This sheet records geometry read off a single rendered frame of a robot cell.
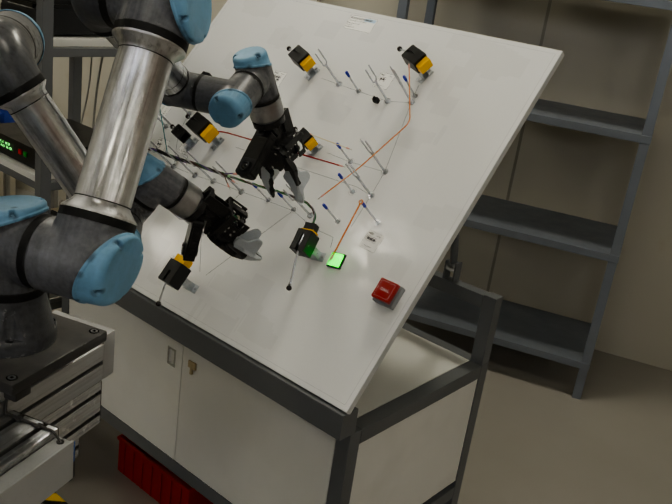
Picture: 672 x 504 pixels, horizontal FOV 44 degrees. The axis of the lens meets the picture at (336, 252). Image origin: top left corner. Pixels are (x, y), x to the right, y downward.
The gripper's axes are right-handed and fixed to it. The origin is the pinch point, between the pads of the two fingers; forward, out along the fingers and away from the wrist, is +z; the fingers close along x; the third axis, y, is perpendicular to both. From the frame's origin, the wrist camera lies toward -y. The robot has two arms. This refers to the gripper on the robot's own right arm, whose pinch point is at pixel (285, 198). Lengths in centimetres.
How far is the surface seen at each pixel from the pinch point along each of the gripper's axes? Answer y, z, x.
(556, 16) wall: 252, 70, 40
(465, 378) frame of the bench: 17, 65, -29
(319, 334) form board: -12.1, 28.8, -10.3
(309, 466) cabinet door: -30, 55, -13
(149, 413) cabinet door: -29, 66, 49
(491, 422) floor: 91, 181, 10
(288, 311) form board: -9.2, 27.5, 0.7
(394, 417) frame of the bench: -12, 51, -26
